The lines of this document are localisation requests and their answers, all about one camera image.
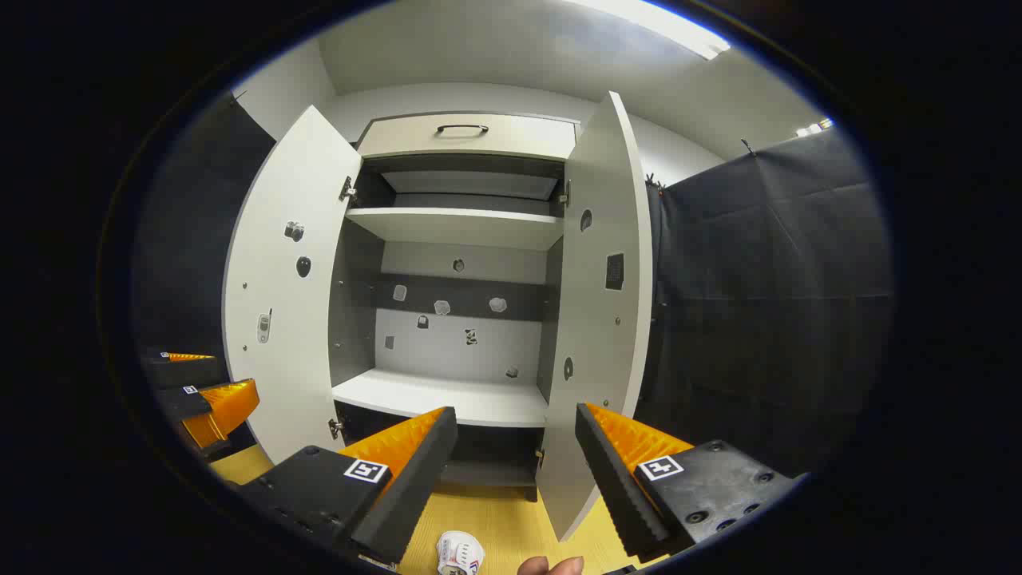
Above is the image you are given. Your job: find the black backdrop cloth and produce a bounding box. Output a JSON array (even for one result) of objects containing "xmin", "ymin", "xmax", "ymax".
[{"xmin": 132, "ymin": 92, "xmax": 893, "ymax": 480}]

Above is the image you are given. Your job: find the white shoe cabinet door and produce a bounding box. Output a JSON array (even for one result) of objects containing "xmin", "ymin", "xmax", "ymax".
[
  {"xmin": 222, "ymin": 105, "xmax": 364, "ymax": 466},
  {"xmin": 535, "ymin": 90, "xmax": 654, "ymax": 544}
]

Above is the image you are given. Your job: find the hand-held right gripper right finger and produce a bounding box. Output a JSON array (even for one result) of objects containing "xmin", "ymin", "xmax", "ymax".
[{"xmin": 575, "ymin": 402, "xmax": 803, "ymax": 564}]

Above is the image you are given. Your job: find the white grey shoe cabinet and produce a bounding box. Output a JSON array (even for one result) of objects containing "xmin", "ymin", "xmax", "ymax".
[{"xmin": 222, "ymin": 90, "xmax": 654, "ymax": 544}]

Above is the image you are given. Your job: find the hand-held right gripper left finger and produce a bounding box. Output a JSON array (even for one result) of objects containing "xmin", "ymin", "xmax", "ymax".
[{"xmin": 240, "ymin": 406, "xmax": 460, "ymax": 569}]

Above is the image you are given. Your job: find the long ceiling light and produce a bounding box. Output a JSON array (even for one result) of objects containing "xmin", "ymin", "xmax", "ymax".
[{"xmin": 571, "ymin": 0, "xmax": 731, "ymax": 61}]

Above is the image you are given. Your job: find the white cabinet shelf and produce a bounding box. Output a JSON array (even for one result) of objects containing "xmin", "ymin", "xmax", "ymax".
[
  {"xmin": 331, "ymin": 367, "xmax": 552, "ymax": 428},
  {"xmin": 345, "ymin": 206, "xmax": 564, "ymax": 252}
]

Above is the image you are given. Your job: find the white canvas shoe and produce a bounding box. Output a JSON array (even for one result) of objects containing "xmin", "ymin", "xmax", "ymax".
[{"xmin": 436, "ymin": 530, "xmax": 486, "ymax": 575}]

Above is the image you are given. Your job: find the beige cabinet drawer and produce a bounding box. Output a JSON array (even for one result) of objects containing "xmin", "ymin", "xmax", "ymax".
[{"xmin": 357, "ymin": 113, "xmax": 578, "ymax": 161}]

